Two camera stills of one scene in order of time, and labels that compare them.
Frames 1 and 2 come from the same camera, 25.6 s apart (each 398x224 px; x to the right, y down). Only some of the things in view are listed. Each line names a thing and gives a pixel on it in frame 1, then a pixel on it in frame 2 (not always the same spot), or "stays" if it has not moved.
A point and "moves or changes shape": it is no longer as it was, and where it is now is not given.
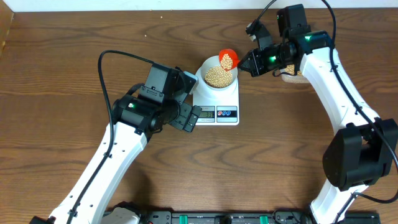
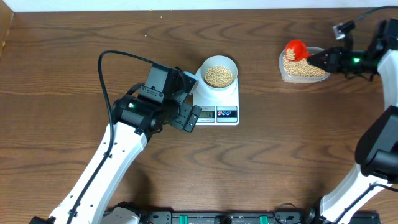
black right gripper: [257, 69] → [333, 63]
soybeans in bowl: [217, 77] stays
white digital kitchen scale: [224, 111] stays
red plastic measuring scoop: [228, 58] moves or changes shape
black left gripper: [186, 117] stays
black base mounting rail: [255, 217] stays
